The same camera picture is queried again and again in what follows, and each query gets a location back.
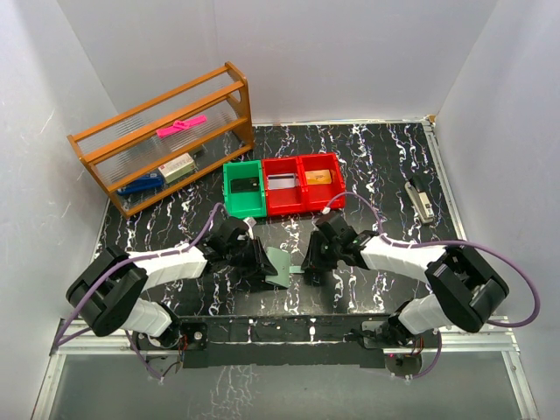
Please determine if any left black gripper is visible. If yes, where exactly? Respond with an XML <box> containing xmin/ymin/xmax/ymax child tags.
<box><xmin>224</xmin><ymin>236</ymin><xmax>276</xmax><ymax>279</ymax></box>

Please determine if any green card holder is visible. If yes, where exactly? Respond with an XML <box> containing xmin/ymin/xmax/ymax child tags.
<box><xmin>264</xmin><ymin>247</ymin><xmax>305</xmax><ymax>289</ymax></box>

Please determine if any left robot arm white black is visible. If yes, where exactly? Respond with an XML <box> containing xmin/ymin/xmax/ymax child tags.
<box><xmin>66</xmin><ymin>216</ymin><xmax>280</xmax><ymax>349</ymax></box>

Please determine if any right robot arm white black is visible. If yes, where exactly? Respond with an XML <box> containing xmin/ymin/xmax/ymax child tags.
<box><xmin>302</xmin><ymin>211</ymin><xmax>509</xmax><ymax>347</ymax></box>

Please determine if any black card in bin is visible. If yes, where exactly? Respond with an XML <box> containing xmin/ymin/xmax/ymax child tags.
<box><xmin>230</xmin><ymin>177</ymin><xmax>260</xmax><ymax>193</ymax></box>

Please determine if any grey card in bin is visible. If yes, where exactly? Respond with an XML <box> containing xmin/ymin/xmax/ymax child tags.
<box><xmin>267</xmin><ymin>173</ymin><xmax>299</xmax><ymax>190</ymax></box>

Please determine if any orange card in bin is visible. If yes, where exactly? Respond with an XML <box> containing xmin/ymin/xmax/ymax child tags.
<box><xmin>304</xmin><ymin>169</ymin><xmax>333</xmax><ymax>186</ymax></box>

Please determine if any middle red plastic bin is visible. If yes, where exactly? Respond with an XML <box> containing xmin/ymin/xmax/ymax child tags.
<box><xmin>262</xmin><ymin>157</ymin><xmax>305</xmax><ymax>216</ymax></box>

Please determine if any red plastic bin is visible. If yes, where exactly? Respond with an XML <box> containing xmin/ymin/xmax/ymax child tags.
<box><xmin>262</xmin><ymin>157</ymin><xmax>305</xmax><ymax>216</ymax></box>
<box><xmin>297</xmin><ymin>153</ymin><xmax>346</xmax><ymax>212</ymax></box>

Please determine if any green plastic bin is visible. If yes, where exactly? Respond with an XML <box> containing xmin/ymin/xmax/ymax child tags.
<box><xmin>223</xmin><ymin>160</ymin><xmax>267</xmax><ymax>219</ymax></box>

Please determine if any right red plastic bin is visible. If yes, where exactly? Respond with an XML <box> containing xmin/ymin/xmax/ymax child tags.
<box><xmin>297</xmin><ymin>153</ymin><xmax>346</xmax><ymax>212</ymax></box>

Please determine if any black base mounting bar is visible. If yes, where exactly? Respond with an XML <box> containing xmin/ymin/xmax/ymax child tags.
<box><xmin>130</xmin><ymin>314</ymin><xmax>443</xmax><ymax>371</ymax></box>

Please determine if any white red box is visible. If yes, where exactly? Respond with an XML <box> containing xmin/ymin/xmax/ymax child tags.
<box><xmin>158</xmin><ymin>153</ymin><xmax>196</xmax><ymax>184</ymax></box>

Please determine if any black grey stapler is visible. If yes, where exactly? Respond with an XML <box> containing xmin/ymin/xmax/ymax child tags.
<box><xmin>404</xmin><ymin>175</ymin><xmax>435</xmax><ymax>225</ymax></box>

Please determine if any wooden shelf rack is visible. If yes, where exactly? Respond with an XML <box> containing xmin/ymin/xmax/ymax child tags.
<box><xmin>67</xmin><ymin>62</ymin><xmax>255</xmax><ymax>218</ymax></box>

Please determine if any blue stapler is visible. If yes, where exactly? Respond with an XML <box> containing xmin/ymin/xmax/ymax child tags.
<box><xmin>116</xmin><ymin>171</ymin><xmax>165</xmax><ymax>196</ymax></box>

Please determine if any pink plastic clip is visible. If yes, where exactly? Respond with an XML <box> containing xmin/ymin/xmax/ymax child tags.
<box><xmin>156</xmin><ymin>115</ymin><xmax>207</xmax><ymax>138</ymax></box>

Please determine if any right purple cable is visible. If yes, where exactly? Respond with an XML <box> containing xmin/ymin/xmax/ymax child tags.
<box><xmin>321</xmin><ymin>192</ymin><xmax>542</xmax><ymax>380</ymax></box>

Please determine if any purple cable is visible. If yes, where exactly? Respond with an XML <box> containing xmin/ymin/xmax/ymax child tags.
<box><xmin>54</xmin><ymin>201</ymin><xmax>227</xmax><ymax>382</ymax></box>
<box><xmin>321</xmin><ymin>192</ymin><xmax>542</xmax><ymax>380</ymax></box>

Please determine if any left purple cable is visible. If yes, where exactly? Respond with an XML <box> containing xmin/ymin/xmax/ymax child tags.
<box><xmin>54</xmin><ymin>201</ymin><xmax>227</xmax><ymax>382</ymax></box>

